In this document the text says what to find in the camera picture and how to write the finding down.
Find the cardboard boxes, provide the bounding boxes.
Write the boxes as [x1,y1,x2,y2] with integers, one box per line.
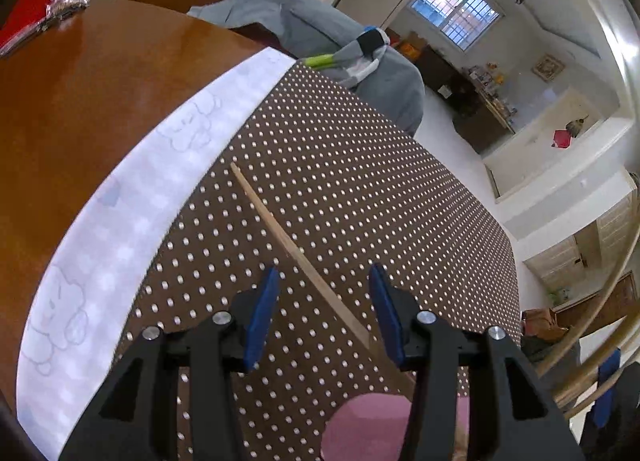
[387,28,429,60]

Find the clutter on desk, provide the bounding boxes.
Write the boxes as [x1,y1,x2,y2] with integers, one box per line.
[462,61,519,116]

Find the dark wooden desk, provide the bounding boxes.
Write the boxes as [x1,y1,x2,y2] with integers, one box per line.
[417,46,516,154]

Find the bundle of wooden chopsticks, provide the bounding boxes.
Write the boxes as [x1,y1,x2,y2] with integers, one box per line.
[535,181,640,414]

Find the pink cup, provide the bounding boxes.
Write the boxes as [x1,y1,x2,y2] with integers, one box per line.
[322,393,471,461]

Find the dark wooden door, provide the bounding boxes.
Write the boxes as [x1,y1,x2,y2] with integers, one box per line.
[555,271,640,323]

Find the white door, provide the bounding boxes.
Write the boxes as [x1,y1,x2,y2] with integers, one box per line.
[485,91,621,202]

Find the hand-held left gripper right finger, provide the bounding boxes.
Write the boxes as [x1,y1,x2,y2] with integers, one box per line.
[369,263,586,461]

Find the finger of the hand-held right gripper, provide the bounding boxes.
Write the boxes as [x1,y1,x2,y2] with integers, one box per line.
[580,348,626,447]

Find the grey jacket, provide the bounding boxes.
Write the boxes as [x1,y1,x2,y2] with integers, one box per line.
[187,0,426,136]

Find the bamboo chopstick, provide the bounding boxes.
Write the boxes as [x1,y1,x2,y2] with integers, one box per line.
[230,163,416,387]

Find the small framed wall picture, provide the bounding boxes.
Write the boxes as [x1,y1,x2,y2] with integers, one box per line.
[531,55,566,80]

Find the red hanging door decoration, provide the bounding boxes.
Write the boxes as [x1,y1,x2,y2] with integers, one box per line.
[552,117,590,149]

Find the brown polka dot tablecloth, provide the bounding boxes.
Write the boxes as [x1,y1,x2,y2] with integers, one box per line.
[112,61,521,461]

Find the white patterned table runner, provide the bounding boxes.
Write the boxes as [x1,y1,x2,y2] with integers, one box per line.
[15,48,296,460]

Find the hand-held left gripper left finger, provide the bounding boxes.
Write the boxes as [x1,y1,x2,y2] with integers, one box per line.
[59,266,281,461]

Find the white wall cabinet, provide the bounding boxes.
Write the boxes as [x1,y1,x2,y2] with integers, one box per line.
[525,191,636,292]

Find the clear packet of pens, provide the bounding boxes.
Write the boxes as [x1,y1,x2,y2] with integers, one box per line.
[0,0,90,58]

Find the barred window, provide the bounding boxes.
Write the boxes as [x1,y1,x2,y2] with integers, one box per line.
[411,0,501,52]

